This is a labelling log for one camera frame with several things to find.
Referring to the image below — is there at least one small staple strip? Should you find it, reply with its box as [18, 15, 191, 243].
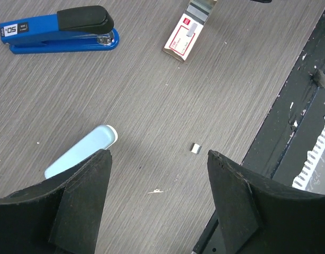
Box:
[190, 143, 202, 155]

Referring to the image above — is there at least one red white staple box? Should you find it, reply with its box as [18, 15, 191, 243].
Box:
[162, 0, 217, 62]

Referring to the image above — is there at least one light blue small stapler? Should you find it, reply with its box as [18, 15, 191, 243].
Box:
[44, 125, 118, 179]

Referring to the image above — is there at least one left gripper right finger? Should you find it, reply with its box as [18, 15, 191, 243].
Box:
[207, 150, 325, 253]

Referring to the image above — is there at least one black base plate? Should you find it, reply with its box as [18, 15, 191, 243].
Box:
[193, 9, 325, 253]

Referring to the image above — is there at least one white slotted cable duct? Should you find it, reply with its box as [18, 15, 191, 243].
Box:
[291, 81, 325, 190]

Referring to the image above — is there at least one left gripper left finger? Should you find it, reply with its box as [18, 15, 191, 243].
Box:
[0, 149, 112, 254]

